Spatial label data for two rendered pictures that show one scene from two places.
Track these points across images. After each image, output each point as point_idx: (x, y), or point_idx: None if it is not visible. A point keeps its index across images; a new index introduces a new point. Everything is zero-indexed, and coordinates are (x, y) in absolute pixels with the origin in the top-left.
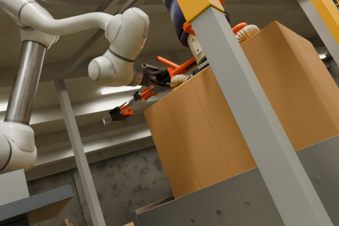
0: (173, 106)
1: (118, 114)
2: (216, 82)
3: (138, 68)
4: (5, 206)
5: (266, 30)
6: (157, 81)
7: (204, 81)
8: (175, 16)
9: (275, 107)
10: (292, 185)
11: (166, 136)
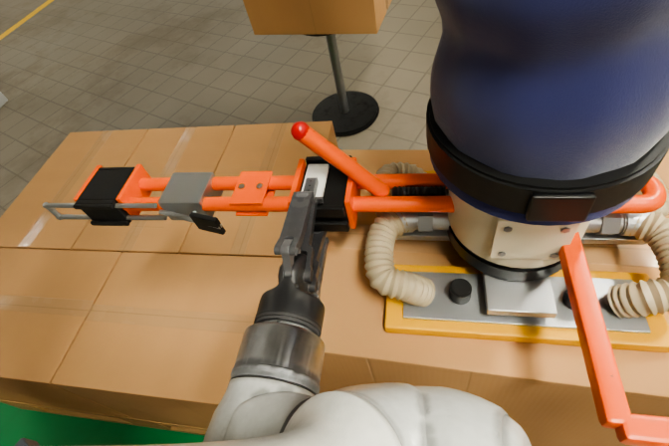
0: (386, 372)
1: (121, 223)
2: (538, 396)
3: (322, 358)
4: None
5: None
6: (318, 260)
7: (509, 386)
8: (504, 150)
9: (611, 437)
10: None
11: (339, 381)
